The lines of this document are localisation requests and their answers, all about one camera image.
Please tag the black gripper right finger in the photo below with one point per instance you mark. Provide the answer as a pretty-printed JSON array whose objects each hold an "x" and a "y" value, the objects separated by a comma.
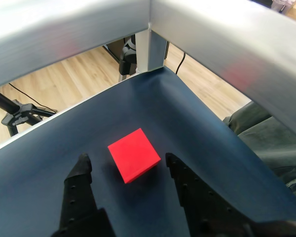
[{"x": 202, "y": 207}]

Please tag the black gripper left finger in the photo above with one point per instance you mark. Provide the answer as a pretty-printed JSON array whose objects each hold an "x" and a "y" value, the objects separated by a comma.
[{"x": 76, "y": 192}]

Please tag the red cube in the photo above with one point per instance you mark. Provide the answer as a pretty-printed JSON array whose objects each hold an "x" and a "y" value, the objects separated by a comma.
[{"x": 133, "y": 155}]

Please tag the person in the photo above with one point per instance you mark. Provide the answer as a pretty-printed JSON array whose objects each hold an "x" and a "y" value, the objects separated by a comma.
[{"x": 273, "y": 143}]

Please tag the black tripod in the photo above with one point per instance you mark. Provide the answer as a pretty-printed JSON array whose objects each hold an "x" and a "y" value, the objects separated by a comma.
[{"x": 17, "y": 116}]

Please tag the dark blue-grey mat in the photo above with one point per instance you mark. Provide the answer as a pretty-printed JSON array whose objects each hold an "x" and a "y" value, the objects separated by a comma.
[{"x": 150, "y": 106}]

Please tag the black stand with silver leg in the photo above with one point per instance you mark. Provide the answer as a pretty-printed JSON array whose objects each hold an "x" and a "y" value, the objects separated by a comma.
[{"x": 127, "y": 59}]

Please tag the aluminium frame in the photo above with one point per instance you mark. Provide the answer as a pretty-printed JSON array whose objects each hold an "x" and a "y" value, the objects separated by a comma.
[{"x": 64, "y": 32}]

